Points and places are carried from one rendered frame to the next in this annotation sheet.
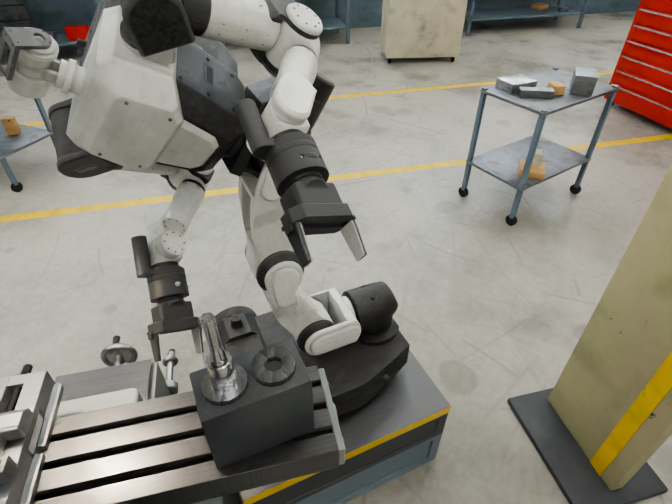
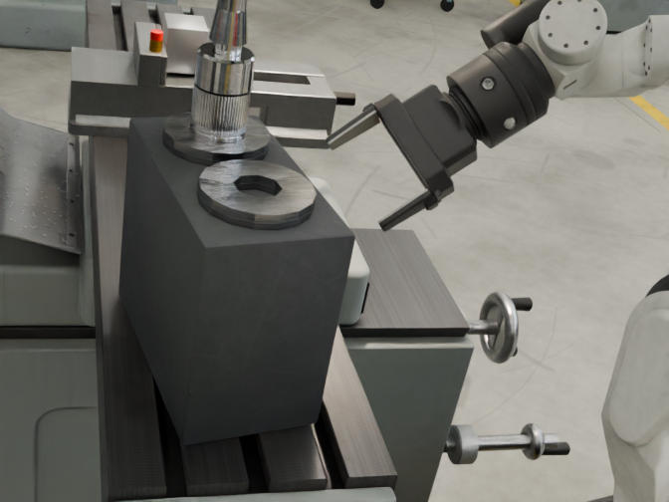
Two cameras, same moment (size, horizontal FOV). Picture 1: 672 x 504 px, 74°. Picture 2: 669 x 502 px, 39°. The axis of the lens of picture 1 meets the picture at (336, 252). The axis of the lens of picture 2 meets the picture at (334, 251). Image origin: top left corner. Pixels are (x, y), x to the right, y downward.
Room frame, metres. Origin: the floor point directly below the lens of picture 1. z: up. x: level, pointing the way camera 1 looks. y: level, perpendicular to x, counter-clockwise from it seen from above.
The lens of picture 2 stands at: (0.57, -0.52, 1.45)
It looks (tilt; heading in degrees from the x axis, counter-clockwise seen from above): 30 degrees down; 85
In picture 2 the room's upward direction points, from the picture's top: 11 degrees clockwise
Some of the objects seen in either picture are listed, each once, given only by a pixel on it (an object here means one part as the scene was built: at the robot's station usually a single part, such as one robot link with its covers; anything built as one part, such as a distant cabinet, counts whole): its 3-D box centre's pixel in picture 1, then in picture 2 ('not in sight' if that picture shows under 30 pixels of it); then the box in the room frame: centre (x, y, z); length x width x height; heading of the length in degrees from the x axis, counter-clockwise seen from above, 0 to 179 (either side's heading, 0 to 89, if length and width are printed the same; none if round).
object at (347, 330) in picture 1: (323, 321); not in sight; (1.07, 0.04, 0.68); 0.21 x 0.20 x 0.13; 115
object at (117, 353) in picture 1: (117, 364); (478, 327); (0.93, 0.73, 0.63); 0.16 x 0.12 x 0.12; 14
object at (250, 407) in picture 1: (254, 400); (223, 262); (0.54, 0.17, 1.03); 0.22 x 0.12 x 0.20; 115
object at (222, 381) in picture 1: (221, 371); (221, 97); (0.52, 0.22, 1.16); 0.05 x 0.05 x 0.06
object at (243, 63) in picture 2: (218, 360); (226, 57); (0.52, 0.22, 1.19); 0.05 x 0.05 x 0.01
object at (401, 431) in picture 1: (317, 401); not in sight; (1.06, 0.08, 0.20); 0.78 x 0.68 x 0.40; 115
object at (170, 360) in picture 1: (169, 370); (508, 442); (0.99, 0.60, 0.51); 0.22 x 0.06 x 0.06; 14
